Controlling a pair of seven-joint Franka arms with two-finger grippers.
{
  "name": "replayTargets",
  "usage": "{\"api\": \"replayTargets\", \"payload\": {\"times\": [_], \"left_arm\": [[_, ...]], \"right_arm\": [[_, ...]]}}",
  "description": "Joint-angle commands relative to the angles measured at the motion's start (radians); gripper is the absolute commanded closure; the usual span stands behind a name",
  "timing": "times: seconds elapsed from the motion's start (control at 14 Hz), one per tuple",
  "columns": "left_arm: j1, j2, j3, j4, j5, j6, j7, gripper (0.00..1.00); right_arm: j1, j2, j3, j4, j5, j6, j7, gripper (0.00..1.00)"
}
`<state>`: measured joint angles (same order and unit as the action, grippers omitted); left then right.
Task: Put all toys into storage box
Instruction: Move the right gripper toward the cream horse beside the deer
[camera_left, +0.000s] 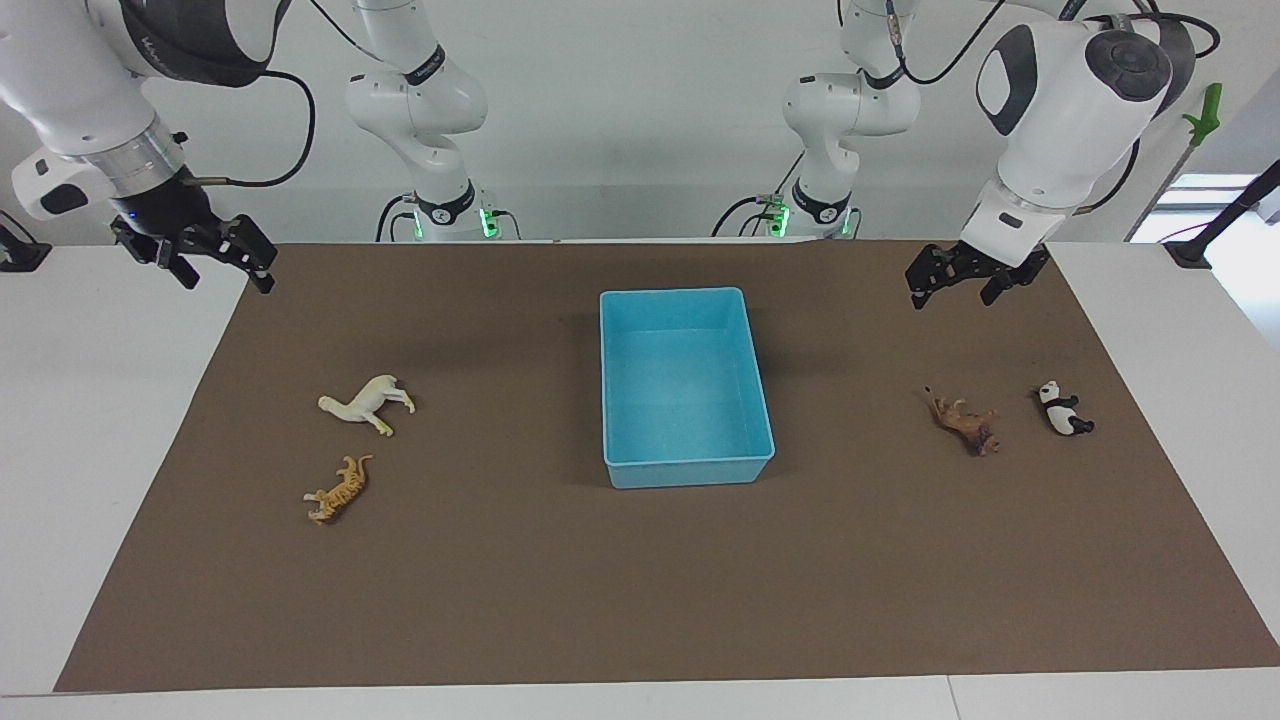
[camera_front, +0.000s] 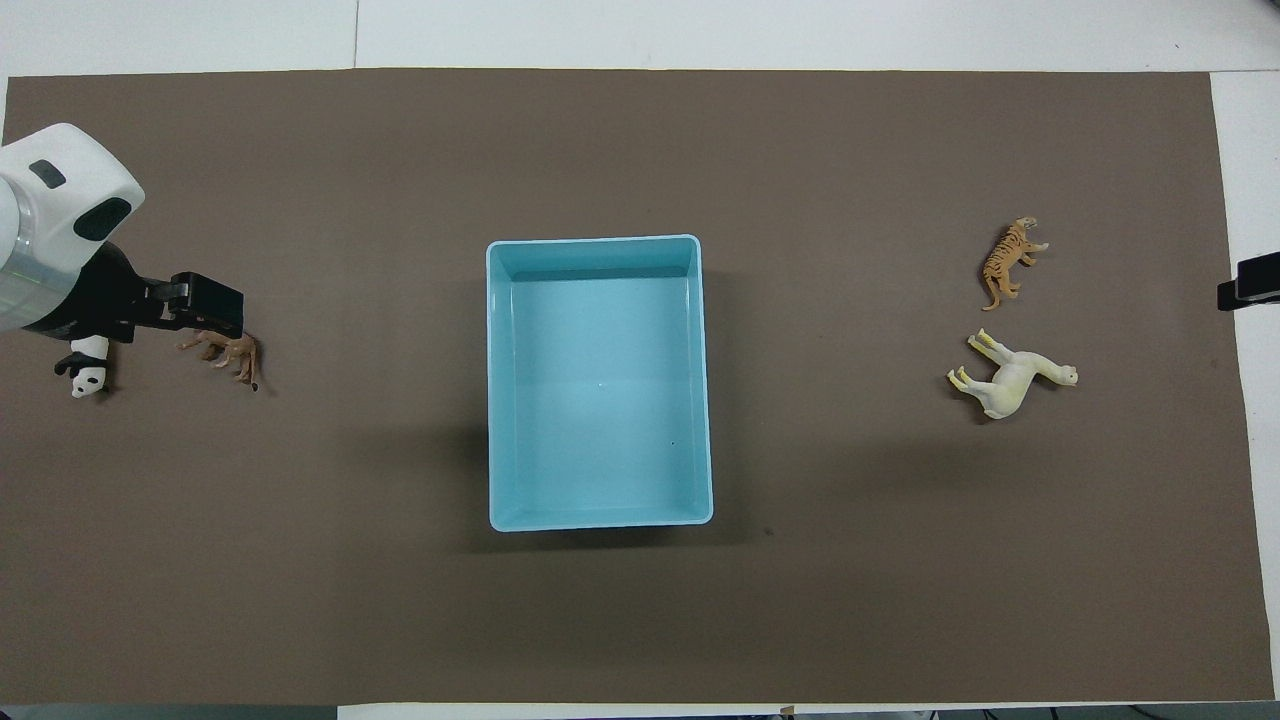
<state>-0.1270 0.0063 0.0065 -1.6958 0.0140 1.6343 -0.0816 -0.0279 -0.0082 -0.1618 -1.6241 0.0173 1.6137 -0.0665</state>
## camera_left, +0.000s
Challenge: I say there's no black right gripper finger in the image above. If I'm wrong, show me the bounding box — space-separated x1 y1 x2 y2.
110 222 201 291
205 213 279 296

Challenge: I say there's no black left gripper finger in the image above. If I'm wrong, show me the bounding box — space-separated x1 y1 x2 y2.
980 262 1036 308
905 243 963 311

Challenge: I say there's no black and white panda toy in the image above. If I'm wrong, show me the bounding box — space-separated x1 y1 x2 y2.
1034 380 1096 438

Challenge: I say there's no brown lion toy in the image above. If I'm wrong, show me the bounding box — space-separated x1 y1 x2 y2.
925 390 1001 457

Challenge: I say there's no cream horse toy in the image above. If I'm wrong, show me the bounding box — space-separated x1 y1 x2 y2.
318 375 416 438

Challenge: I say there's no orange striped tiger toy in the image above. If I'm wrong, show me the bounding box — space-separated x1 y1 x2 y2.
303 455 374 526

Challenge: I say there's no blue plastic storage box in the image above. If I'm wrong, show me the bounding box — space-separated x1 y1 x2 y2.
599 287 776 490

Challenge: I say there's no black table clamp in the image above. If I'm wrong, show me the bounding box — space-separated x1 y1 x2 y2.
0 210 51 273

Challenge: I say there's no black slanted stand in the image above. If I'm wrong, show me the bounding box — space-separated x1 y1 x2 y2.
1165 160 1280 269

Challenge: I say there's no brown table mat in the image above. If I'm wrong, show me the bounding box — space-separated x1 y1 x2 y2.
55 240 1280 693

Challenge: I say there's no black right base cable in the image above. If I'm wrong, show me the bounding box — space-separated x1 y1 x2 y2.
375 193 416 243

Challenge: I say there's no black base cable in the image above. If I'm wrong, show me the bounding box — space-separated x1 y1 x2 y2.
712 150 806 239
375 193 416 243

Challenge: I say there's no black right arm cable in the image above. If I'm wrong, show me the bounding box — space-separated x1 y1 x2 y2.
190 0 401 191

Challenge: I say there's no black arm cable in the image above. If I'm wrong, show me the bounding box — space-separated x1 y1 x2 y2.
885 0 1221 213
190 0 401 191

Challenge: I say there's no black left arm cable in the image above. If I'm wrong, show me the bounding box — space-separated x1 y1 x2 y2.
885 0 1221 213

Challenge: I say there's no black left base cable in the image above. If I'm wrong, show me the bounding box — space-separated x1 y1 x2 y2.
712 150 806 239

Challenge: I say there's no green-handled pole tool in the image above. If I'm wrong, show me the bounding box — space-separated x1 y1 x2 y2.
1125 83 1223 241

